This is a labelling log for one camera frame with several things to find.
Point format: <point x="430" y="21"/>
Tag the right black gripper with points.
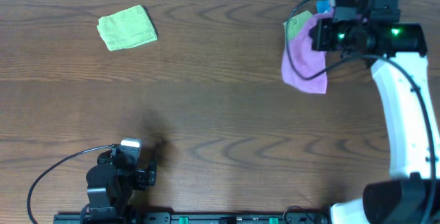
<point x="318" y="35"/>

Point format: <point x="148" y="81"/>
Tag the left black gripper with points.
<point x="143" y="175"/>

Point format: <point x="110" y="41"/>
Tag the purple cloth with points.
<point x="306" y="61"/>

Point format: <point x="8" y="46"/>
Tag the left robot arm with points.
<point x="111" y="183"/>

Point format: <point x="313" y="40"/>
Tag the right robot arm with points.
<point x="397" y="55"/>

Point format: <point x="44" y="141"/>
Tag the blue cloth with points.
<point x="324" y="6"/>

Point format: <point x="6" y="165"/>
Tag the green cloth right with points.
<point x="294" y="25"/>

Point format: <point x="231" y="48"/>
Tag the folded green cloth left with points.
<point x="127" y="29"/>

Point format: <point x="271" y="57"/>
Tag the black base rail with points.
<point x="167" y="218"/>

